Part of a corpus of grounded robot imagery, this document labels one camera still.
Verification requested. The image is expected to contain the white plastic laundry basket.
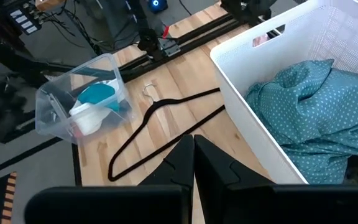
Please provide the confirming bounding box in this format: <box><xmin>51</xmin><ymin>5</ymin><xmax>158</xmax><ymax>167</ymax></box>
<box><xmin>209</xmin><ymin>0</ymin><xmax>358</xmax><ymax>185</ymax></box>

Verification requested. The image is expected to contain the white ribbed sock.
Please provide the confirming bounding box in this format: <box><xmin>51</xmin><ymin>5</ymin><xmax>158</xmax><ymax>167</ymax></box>
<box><xmin>69</xmin><ymin>79</ymin><xmax>117</xmax><ymax>136</ymax></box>

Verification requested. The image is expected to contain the black velvet clothes hanger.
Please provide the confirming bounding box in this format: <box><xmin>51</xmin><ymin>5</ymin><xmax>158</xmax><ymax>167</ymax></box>
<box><xmin>107</xmin><ymin>83</ymin><xmax>226</xmax><ymax>183</ymax></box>

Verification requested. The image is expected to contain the small teal sock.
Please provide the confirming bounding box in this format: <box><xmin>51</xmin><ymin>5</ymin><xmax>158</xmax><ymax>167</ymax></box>
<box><xmin>78</xmin><ymin>83</ymin><xmax>121</xmax><ymax>113</ymax></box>

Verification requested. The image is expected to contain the blue lit device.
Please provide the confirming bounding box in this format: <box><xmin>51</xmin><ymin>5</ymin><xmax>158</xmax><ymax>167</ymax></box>
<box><xmin>147</xmin><ymin>0</ymin><xmax>169</xmax><ymax>13</ymax></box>

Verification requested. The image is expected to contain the light pink cloth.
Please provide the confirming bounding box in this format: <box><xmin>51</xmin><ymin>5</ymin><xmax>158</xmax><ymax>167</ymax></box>
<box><xmin>252</xmin><ymin>33</ymin><xmax>270</xmax><ymax>47</ymax></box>

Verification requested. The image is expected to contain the teal polka dot cloth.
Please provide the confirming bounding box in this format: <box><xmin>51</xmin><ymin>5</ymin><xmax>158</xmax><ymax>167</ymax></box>
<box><xmin>246</xmin><ymin>58</ymin><xmax>358</xmax><ymax>185</ymax></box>

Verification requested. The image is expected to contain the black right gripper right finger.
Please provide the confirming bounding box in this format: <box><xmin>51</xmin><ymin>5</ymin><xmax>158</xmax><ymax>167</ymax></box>
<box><xmin>194</xmin><ymin>134</ymin><xmax>275</xmax><ymax>224</ymax></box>

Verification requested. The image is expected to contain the black labelled power strip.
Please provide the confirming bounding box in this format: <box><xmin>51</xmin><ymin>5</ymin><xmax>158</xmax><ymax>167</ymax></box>
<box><xmin>7</xmin><ymin>7</ymin><xmax>40</xmax><ymax>35</ymax></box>

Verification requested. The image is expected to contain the large clear plastic bin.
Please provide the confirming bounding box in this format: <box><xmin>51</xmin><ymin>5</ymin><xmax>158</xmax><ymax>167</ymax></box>
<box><xmin>35</xmin><ymin>53</ymin><xmax>135</xmax><ymax>146</ymax></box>

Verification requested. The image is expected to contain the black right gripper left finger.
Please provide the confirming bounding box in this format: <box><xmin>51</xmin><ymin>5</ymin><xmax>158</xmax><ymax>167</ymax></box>
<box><xmin>139</xmin><ymin>134</ymin><xmax>195</xmax><ymax>224</ymax></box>

